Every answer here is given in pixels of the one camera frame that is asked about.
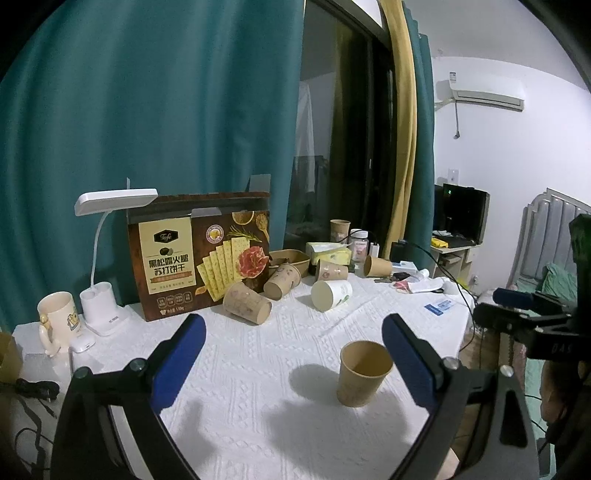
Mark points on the cardboard box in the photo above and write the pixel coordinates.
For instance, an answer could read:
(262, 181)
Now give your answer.
(9, 357)

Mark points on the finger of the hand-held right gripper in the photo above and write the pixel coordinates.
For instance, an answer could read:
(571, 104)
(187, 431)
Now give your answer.
(515, 297)
(498, 316)

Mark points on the small white desk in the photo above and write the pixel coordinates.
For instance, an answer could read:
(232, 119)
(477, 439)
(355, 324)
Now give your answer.
(455, 258)

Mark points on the yellow curtain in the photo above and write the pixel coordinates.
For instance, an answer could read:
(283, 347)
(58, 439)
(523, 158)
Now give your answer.
(399, 115)

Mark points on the white charger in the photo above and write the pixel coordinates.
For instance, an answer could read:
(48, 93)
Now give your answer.
(375, 250)

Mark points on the green pillow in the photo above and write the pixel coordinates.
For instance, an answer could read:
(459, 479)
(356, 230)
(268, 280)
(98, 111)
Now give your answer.
(558, 281)

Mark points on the plain brown paper cup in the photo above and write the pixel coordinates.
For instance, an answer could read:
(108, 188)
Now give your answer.
(362, 376)
(340, 230)
(377, 266)

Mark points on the white wall socket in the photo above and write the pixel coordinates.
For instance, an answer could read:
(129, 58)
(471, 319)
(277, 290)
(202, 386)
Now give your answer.
(453, 176)

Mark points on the grey padded headboard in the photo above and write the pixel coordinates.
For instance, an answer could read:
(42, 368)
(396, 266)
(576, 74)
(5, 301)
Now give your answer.
(549, 230)

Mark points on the white plastic packet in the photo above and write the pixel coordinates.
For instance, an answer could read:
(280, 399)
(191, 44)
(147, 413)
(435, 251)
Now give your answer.
(425, 285)

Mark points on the small white case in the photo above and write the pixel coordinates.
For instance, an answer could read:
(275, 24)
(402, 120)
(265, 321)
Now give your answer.
(83, 345)

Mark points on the blue card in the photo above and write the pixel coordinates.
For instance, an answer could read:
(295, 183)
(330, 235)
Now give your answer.
(439, 306)

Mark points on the white textured tablecloth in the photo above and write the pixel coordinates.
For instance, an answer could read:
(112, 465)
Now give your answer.
(268, 369)

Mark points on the narrow teal curtain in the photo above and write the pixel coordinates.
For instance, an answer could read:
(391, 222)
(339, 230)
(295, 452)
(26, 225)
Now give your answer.
(422, 138)

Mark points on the white desk lamp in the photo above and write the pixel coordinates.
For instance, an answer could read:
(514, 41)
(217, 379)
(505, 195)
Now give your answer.
(115, 198)

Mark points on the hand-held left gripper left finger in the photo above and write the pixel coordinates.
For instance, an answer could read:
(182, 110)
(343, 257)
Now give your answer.
(181, 353)

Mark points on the person's right forearm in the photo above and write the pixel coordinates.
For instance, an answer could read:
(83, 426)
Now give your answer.
(554, 397)

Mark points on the clear jar white lid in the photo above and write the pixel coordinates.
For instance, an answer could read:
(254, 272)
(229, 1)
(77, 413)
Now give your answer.
(358, 244)

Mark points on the patterned brown paper cup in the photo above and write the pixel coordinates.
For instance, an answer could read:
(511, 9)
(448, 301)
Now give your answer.
(331, 271)
(281, 281)
(247, 303)

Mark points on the green tissue box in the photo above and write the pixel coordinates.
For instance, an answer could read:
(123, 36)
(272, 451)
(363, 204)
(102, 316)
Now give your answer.
(325, 251)

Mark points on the small black box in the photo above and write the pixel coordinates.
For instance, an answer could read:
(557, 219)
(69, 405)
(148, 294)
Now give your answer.
(398, 251)

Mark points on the white paper cup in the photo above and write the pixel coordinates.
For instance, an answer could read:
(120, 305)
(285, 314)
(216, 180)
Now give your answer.
(330, 295)

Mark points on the white air conditioner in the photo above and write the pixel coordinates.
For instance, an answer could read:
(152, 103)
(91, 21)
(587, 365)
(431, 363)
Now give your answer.
(485, 90)

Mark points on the cream cartoon mug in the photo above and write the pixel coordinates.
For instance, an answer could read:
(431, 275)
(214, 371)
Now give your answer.
(57, 318)

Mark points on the wide teal curtain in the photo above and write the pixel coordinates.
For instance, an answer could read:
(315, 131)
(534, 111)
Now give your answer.
(161, 115)

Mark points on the brown paper bowl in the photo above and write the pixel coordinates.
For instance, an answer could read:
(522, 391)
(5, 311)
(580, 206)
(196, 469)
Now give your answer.
(295, 259)

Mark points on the dark glass sliding door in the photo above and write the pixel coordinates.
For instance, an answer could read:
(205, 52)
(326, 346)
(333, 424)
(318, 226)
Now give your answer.
(351, 138)

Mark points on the brown cracker box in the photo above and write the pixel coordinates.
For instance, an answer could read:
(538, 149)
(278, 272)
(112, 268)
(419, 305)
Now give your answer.
(184, 272)

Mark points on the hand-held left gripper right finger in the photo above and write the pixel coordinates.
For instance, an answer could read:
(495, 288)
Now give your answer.
(408, 360)

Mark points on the black monitor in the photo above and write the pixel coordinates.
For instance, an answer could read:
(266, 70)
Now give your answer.
(461, 210)

